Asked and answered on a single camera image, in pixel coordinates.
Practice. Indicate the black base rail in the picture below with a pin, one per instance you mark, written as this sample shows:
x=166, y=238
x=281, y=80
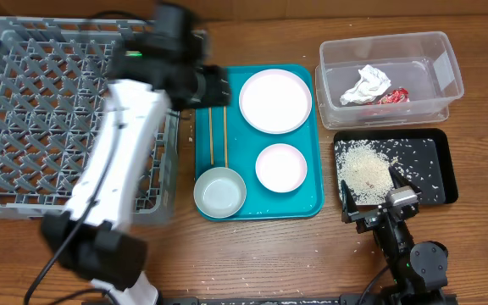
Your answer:
x=269, y=301

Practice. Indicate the white rice bowl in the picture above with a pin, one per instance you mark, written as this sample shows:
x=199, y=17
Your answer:
x=281, y=168

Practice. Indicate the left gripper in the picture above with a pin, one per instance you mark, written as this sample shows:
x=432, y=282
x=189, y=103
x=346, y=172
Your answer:
x=222, y=90

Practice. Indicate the grey metal bowl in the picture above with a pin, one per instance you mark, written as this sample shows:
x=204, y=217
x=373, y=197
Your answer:
x=219, y=193

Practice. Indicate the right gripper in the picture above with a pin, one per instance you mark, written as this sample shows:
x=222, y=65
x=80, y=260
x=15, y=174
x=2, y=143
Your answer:
x=371, y=216

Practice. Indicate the teal plastic tray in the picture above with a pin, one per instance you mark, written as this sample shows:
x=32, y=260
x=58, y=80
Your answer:
x=245, y=143

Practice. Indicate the white napkin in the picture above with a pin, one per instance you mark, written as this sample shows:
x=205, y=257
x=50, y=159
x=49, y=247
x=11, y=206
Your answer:
x=372, y=83

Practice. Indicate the red snack wrapper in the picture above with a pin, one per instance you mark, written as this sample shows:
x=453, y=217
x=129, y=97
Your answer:
x=377, y=107

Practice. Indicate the black plastic tray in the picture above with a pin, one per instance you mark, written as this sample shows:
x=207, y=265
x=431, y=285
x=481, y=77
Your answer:
x=442, y=150

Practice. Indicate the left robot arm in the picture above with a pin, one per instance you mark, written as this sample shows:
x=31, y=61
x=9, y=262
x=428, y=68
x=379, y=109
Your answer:
x=159, y=70

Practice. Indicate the large white plate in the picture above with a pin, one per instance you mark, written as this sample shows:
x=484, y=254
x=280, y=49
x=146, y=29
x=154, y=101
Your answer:
x=275, y=101

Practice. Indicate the clear plastic bin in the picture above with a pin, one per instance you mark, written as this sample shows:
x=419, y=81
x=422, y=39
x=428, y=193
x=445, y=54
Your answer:
x=423, y=63

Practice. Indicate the grey plastic dish rack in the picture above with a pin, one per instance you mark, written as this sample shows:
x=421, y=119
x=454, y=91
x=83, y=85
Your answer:
x=53, y=89

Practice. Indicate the pile of rice grains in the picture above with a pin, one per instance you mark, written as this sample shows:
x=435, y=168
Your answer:
x=364, y=166

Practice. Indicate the wooden chopstick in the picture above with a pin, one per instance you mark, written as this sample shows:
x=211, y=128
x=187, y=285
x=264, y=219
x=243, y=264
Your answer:
x=211, y=138
x=225, y=136

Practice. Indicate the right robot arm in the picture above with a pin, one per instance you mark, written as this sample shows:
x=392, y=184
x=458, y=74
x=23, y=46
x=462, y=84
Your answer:
x=415, y=273

